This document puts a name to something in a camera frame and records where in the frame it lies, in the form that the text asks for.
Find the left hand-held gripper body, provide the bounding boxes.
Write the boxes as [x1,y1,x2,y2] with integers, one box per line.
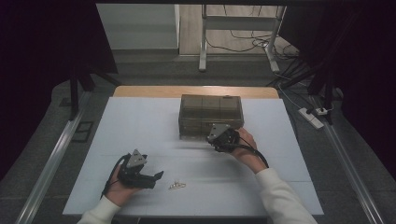
[117,148,157,189]

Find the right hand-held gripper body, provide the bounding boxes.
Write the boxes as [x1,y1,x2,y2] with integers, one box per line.
[206,122,241,154]

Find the clear brown drawer box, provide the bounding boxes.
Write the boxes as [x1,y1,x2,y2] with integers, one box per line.
[177,93,245,141]

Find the person's left hand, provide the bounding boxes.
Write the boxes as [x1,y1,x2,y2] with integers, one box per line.
[103,167,144,208]

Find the person's right hand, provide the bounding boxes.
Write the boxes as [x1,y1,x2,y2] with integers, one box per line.
[229,127,269,175]

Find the white table mat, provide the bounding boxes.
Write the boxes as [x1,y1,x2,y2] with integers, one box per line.
[62,96,325,217]

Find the black floor outlet plate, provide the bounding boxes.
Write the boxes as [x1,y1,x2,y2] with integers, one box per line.
[71,120,94,144]

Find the white power strip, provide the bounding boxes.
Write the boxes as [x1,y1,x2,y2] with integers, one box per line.
[298,106,325,131]

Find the black stand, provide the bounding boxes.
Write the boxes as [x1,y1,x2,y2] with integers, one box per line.
[267,59,335,125]
[67,62,122,121]

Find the white plug adapter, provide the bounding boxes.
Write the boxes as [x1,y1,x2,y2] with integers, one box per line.
[315,105,331,117]

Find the white cabinet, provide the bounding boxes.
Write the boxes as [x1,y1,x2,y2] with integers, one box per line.
[96,3,181,50]

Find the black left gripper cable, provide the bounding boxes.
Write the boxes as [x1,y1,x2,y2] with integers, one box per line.
[100,153,132,200]

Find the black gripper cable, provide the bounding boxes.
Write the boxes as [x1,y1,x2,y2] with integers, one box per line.
[100,153,132,200]
[228,136,270,169]

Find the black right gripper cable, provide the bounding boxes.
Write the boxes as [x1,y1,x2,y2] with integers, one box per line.
[228,136,270,169]

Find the aluminium rail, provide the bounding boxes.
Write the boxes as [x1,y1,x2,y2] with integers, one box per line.
[309,92,387,224]
[14,91,92,224]

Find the black floor cables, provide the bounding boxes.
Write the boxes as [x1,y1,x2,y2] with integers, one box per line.
[205,5,302,62]

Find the white metal desk frame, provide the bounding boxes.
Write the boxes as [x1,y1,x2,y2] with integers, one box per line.
[198,4,288,74]

